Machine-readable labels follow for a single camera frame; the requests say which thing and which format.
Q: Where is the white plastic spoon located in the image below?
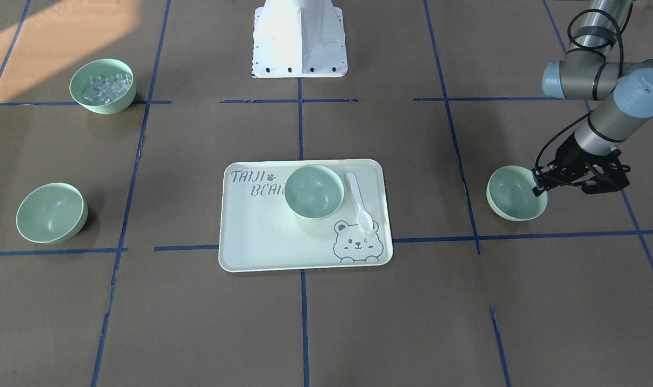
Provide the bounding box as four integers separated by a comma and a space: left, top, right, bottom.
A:
345, 172, 375, 233

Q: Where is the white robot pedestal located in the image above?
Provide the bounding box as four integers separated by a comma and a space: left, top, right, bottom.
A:
251, 1, 349, 78

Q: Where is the cream bear tray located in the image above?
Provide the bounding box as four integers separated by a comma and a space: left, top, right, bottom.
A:
219, 159, 393, 272

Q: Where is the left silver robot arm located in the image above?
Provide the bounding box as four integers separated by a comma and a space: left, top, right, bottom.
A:
531, 1, 653, 197

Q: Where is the green bowl on tray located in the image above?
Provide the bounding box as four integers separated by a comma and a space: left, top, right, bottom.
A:
284, 164, 345, 220

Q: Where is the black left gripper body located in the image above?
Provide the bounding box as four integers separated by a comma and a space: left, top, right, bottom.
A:
531, 134, 621, 191

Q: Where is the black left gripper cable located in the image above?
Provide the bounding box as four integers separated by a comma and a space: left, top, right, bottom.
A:
535, 8, 626, 173

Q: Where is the green bowl with ice cubes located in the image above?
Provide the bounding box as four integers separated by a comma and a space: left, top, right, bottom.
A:
70, 59, 137, 114

